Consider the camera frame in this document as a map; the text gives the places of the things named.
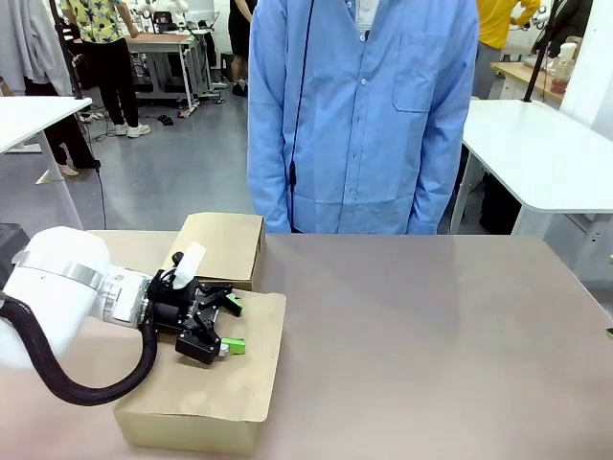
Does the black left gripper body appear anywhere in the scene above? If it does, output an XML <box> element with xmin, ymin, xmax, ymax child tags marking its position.
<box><xmin>145</xmin><ymin>270</ymin><xmax>205</xmax><ymax>337</ymax></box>

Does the large brown cardboard box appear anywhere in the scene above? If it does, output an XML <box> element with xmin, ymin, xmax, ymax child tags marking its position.
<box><xmin>112</xmin><ymin>288</ymin><xmax>288</xmax><ymax>457</ymax></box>

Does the small brown cardboard box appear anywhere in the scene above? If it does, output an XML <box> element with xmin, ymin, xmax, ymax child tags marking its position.
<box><xmin>159</xmin><ymin>212</ymin><xmax>267</xmax><ymax>294</ymax></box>

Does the person's left forearm blue sleeve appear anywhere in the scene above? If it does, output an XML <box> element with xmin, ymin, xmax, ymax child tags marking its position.
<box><xmin>414</xmin><ymin>128</ymin><xmax>468</xmax><ymax>236</ymax></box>

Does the person's right forearm blue sleeve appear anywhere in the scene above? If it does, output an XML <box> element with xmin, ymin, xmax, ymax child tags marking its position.
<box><xmin>246</xmin><ymin>128</ymin><xmax>296</xmax><ymax>235</ymax></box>

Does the dark stool beside table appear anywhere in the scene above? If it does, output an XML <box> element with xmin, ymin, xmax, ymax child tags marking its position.
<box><xmin>0</xmin><ymin>221</ymin><xmax>31</xmax><ymax>288</ymax></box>

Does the person in black trousers barefoot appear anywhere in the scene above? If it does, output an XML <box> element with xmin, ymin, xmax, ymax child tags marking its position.
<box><xmin>46</xmin><ymin>112</ymin><xmax>102</xmax><ymax>177</ymax></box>

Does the person in blue shirt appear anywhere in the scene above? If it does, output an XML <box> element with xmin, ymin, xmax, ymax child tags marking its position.
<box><xmin>245</xmin><ymin>0</ymin><xmax>481</xmax><ymax>236</ymax></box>

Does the white table with black pole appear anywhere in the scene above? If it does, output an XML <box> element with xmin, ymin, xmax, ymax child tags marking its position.
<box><xmin>0</xmin><ymin>95</ymin><xmax>94</xmax><ymax>231</ymax></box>

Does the person in yellow floral shirt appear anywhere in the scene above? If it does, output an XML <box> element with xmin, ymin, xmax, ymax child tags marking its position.
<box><xmin>59</xmin><ymin>0</ymin><xmax>152</xmax><ymax>139</ymax></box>

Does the grey workbench table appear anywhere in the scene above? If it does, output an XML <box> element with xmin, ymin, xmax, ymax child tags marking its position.
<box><xmin>122</xmin><ymin>28</ymin><xmax>215</xmax><ymax>110</ymax></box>

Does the person in black clothes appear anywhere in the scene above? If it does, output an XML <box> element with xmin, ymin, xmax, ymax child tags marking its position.
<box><xmin>227</xmin><ymin>0</ymin><xmax>254</xmax><ymax>98</ymax></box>

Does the black stand pole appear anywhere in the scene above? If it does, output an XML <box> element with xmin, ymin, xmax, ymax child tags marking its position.
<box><xmin>47</xmin><ymin>0</ymin><xmax>107</xmax><ymax>231</ymax></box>

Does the grey hanging garment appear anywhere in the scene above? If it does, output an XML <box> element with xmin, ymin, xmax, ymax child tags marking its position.
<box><xmin>0</xmin><ymin>0</ymin><xmax>74</xmax><ymax>97</ymax></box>

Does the large white table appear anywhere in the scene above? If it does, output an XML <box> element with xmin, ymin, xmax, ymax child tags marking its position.
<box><xmin>449</xmin><ymin>98</ymin><xmax>613</xmax><ymax>263</ymax></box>

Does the wooden side table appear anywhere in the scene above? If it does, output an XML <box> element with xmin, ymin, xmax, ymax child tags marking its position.
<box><xmin>490</xmin><ymin>60</ymin><xmax>566</xmax><ymax>104</ymax></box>

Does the person in plain yellow shirt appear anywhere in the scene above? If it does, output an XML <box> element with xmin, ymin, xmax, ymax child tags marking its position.
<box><xmin>473</xmin><ymin>0</ymin><xmax>542</xmax><ymax>100</ymax></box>

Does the black lamp pole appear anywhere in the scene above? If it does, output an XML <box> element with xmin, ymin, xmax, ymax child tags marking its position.
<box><xmin>522</xmin><ymin>40</ymin><xmax>552</xmax><ymax>104</ymax></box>

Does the clear plastic bottle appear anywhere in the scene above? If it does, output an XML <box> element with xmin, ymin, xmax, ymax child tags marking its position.
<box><xmin>550</xmin><ymin>41</ymin><xmax>579</xmax><ymax>95</ymax></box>

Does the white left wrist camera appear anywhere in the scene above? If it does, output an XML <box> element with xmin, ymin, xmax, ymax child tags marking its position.
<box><xmin>170</xmin><ymin>241</ymin><xmax>208</xmax><ymax>291</ymax></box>

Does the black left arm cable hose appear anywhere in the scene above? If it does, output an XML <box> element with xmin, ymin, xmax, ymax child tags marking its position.
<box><xmin>0</xmin><ymin>297</ymin><xmax>160</xmax><ymax>408</ymax></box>

